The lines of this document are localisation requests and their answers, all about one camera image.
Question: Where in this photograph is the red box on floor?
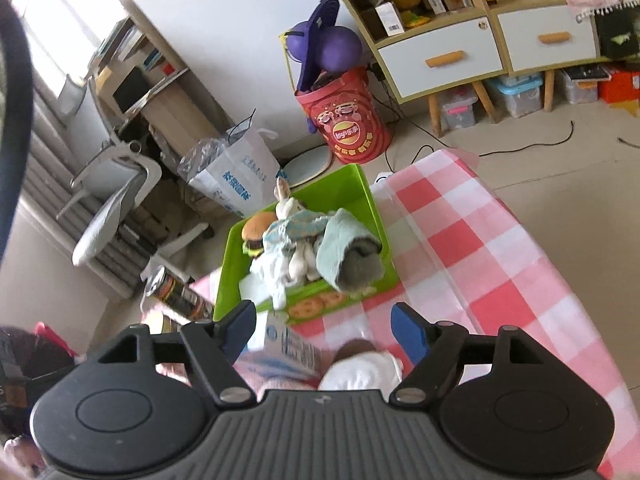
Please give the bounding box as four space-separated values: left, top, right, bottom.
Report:
599 65 639 104

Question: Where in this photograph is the plush hamburger toy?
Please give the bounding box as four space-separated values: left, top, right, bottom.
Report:
241 211 278 259

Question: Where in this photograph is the green plastic bin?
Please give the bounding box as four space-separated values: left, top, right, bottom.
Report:
214 164 399 324

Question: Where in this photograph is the black yellow tin can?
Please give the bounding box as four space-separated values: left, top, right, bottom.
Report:
144 266 214 322

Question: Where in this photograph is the green grey cloth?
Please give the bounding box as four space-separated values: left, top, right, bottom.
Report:
317 208 385 295

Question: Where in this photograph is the white blue milk carton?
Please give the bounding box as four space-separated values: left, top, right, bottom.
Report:
236 311 321 380

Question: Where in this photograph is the wooden desk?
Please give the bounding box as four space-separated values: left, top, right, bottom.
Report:
88 0 231 159

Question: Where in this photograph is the red snack bucket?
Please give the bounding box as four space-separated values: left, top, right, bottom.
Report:
295 66 392 164

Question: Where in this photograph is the white glove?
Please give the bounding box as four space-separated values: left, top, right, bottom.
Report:
250 252 288 311

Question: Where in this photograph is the clear blue storage box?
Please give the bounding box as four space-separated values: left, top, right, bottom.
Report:
487 73 544 118

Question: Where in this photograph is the white office chair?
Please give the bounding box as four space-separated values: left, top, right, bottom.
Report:
56 77 208 282

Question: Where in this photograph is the red white checkered tablecloth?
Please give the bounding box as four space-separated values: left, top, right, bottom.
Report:
139 148 633 478

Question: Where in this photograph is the wooden white drawer cabinet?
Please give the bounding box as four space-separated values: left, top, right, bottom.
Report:
342 0 601 134

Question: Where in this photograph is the clear pink storage box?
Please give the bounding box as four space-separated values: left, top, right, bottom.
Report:
437 84 478 131

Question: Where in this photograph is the pink plush towel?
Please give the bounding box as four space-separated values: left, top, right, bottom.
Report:
235 339 404 396

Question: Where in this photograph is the beige bunny doll blue dress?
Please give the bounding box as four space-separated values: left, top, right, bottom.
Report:
262 177 332 284

